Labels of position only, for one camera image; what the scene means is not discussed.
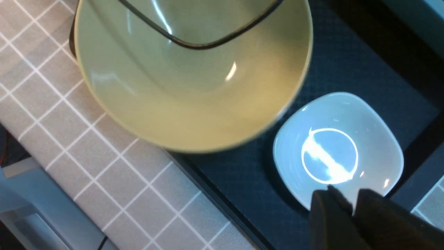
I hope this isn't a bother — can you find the black serving tray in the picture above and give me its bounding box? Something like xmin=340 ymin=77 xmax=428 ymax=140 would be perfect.
xmin=69 ymin=0 xmax=444 ymax=250

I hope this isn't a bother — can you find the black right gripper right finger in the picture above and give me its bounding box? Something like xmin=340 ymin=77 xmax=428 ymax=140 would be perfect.
xmin=354 ymin=189 xmax=444 ymax=250

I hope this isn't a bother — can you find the grey checked tablecloth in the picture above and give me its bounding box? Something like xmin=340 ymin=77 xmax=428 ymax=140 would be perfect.
xmin=0 ymin=0 xmax=444 ymax=250

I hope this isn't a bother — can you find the black cable left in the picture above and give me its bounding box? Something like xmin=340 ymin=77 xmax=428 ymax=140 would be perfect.
xmin=118 ymin=0 xmax=285 ymax=50

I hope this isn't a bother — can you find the white square sauce dish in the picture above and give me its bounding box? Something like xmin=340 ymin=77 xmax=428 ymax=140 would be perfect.
xmin=273 ymin=92 xmax=404 ymax=210

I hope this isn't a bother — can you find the olive noodle bowl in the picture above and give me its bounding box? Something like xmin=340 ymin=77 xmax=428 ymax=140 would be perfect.
xmin=74 ymin=0 xmax=314 ymax=152

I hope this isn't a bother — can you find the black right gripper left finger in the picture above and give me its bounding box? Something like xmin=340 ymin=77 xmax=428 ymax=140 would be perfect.
xmin=309 ymin=185 xmax=371 ymax=250

